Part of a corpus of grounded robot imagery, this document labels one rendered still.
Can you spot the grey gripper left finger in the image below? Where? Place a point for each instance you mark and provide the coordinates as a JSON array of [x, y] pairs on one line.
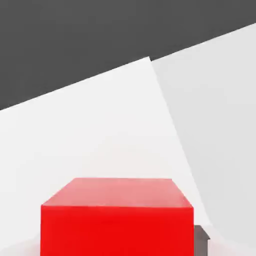
[[32, 250]]

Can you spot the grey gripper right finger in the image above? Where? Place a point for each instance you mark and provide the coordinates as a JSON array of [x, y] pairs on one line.
[[201, 244]]

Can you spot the small red cube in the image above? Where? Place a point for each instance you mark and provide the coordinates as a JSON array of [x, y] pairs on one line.
[[117, 230]]

